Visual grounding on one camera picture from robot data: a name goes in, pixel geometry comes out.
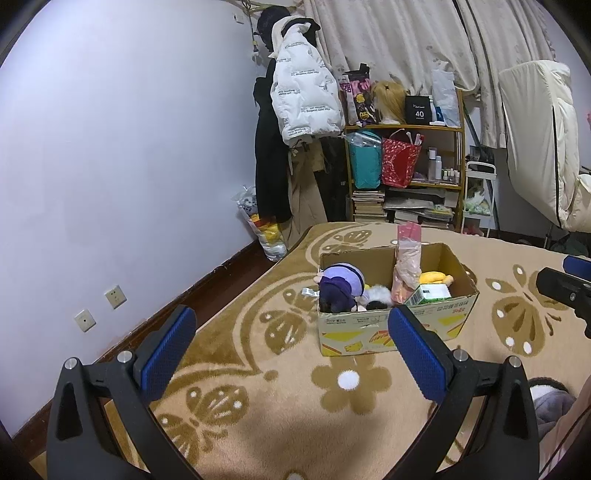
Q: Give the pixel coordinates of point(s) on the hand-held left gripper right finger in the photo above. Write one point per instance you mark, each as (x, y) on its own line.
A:
(418, 360)

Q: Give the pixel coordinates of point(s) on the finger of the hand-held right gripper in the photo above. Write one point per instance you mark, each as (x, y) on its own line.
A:
(579, 266)
(561, 284)

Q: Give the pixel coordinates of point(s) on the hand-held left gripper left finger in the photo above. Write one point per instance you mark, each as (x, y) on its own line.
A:
(168, 350)

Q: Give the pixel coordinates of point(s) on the green tissue pack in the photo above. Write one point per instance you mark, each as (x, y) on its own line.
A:
(429, 293)

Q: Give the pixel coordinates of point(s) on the white plush toy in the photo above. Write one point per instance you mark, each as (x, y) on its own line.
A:
(381, 293)

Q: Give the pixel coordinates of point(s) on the printed cardboard box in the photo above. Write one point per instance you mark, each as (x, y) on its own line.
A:
(341, 339)

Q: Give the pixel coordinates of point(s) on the yellow plush toy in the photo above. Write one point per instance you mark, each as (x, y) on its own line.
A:
(434, 277)

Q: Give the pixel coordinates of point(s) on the pink packaged doll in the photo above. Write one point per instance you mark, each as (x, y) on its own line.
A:
(406, 267)

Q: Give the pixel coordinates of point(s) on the purple plush doll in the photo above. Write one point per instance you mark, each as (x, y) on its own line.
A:
(339, 286)

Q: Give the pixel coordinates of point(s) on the white trolley cart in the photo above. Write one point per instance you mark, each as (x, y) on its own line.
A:
(480, 198)

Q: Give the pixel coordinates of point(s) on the grey fluffy slipper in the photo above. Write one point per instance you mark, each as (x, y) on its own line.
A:
(551, 401)

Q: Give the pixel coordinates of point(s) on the beige butterfly printed blanket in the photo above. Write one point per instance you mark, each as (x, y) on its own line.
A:
(277, 415)

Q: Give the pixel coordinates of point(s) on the paper hang tag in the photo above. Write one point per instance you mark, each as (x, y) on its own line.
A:
(310, 291)

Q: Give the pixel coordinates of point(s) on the pile of papers and magazines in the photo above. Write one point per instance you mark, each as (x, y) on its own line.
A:
(415, 210)

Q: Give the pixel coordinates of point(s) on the clear plastic bag of toys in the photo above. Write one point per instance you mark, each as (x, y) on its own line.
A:
(268, 230)

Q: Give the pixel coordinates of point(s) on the person's pink pajama leg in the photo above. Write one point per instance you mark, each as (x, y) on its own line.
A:
(570, 443)

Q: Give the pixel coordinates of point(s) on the stack of books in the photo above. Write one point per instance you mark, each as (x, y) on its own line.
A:
(368, 205)

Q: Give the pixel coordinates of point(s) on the row of small bottles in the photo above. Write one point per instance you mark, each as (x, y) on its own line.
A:
(438, 168)

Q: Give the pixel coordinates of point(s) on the wooden shelf unit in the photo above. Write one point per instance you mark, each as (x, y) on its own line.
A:
(459, 138)

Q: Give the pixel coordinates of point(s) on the black pants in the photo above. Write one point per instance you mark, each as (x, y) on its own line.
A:
(334, 184)

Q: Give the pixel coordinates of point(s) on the red patterned bag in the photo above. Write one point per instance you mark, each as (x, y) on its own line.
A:
(399, 161)

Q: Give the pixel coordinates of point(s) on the khaki pants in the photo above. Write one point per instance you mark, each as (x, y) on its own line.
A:
(307, 194)

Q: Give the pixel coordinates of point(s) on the teal bag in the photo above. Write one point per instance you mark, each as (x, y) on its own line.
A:
(364, 161)

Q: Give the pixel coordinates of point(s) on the black hanging coat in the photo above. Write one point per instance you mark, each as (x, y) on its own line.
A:
(270, 161)

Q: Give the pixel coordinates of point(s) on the white plastic bag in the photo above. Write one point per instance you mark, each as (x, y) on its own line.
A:
(445, 92)

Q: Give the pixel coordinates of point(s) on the black box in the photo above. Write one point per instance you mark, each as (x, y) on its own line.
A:
(419, 110)

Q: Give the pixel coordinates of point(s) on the blonde wig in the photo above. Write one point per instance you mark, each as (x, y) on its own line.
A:
(390, 99)

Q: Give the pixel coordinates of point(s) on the purple pink packaged item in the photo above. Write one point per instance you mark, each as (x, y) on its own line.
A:
(360, 99)

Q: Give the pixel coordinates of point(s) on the white puffer jacket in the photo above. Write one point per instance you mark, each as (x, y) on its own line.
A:
(302, 87)

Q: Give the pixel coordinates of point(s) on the beige floral curtain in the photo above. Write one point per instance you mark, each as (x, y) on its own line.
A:
(392, 37)

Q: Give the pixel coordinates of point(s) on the black hat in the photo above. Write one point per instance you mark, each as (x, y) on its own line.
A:
(272, 23)

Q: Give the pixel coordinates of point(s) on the white power wall socket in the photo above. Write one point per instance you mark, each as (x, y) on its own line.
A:
(115, 297)

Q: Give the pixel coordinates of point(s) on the white round-hole wall socket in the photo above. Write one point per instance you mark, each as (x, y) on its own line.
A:
(85, 320)

